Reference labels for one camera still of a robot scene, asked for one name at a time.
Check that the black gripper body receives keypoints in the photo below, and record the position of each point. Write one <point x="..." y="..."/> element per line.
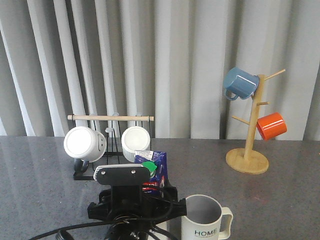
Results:
<point x="133" y="214"/>

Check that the blue enamel mug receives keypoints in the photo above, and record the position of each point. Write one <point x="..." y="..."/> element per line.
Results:
<point x="239" y="83"/>

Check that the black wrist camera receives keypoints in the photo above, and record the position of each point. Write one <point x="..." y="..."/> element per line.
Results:
<point x="131" y="174"/>

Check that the grey pleated curtain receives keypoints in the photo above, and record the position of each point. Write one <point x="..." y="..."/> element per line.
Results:
<point x="161" y="58"/>

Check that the wooden mug tree stand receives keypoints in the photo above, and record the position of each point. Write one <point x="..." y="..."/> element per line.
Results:
<point x="246" y="160"/>

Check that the white smiley face mug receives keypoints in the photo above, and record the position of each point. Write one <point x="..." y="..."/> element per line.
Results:
<point x="85" y="144"/>

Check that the black wire mug rack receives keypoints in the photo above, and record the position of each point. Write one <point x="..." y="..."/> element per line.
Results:
<point x="112" y="151"/>

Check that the white ribbed mug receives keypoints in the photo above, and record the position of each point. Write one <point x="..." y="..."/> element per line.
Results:
<point x="134" y="139"/>

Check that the orange enamel mug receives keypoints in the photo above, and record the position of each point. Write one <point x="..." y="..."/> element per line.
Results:
<point x="271" y="126"/>

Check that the blue Pascual milk carton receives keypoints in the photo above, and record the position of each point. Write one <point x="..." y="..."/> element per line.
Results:
<point x="156" y="163"/>

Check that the pale green HOME mug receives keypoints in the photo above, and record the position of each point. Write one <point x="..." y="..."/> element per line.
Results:
<point x="206" y="219"/>

